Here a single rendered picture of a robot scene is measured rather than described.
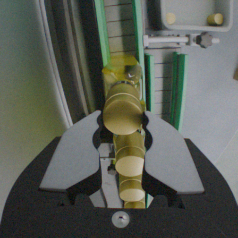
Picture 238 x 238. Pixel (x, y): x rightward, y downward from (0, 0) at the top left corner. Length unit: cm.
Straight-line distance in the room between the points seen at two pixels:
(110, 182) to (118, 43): 55
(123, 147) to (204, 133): 62
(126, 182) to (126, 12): 36
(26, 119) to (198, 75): 55
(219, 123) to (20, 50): 75
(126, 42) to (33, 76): 24
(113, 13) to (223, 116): 61
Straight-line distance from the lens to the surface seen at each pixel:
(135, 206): 24
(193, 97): 62
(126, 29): 38
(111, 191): 74
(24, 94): 21
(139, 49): 30
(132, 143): 16
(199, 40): 29
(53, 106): 26
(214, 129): 76
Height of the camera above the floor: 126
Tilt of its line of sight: 60 degrees down
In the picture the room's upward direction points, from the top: 177 degrees counter-clockwise
